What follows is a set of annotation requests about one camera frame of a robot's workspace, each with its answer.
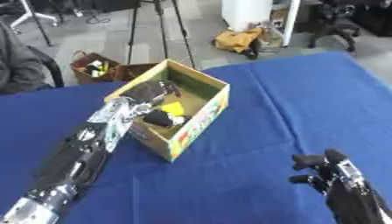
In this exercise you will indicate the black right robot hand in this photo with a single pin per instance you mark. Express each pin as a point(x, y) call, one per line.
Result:
point(352, 189)

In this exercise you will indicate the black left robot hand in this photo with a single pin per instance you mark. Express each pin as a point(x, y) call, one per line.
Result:
point(148, 92)

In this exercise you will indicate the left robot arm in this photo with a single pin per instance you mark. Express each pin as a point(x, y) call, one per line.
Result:
point(71, 163)

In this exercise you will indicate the brown cardboard box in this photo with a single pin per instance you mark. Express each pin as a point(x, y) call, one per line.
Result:
point(131, 71)

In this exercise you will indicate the tan cardboard box green inside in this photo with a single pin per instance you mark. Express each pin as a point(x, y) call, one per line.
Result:
point(176, 109)

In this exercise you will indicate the yellow block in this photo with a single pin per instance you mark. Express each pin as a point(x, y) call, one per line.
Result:
point(173, 108)

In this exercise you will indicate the brown wicker basket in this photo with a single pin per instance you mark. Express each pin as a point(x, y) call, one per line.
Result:
point(92, 67)

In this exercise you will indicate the black tripod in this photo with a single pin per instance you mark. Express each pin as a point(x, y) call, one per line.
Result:
point(158, 29)

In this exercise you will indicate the yellow bag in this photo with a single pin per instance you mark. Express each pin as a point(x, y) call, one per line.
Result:
point(237, 39)

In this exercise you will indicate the white cabinet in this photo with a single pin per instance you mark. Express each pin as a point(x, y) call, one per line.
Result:
point(246, 13)

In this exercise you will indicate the person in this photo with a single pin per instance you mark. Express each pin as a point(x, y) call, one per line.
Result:
point(18, 64)

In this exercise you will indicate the white chair base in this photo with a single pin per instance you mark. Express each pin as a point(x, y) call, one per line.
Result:
point(31, 16)

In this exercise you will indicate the black office chair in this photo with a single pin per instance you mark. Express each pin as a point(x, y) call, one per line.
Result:
point(334, 23)

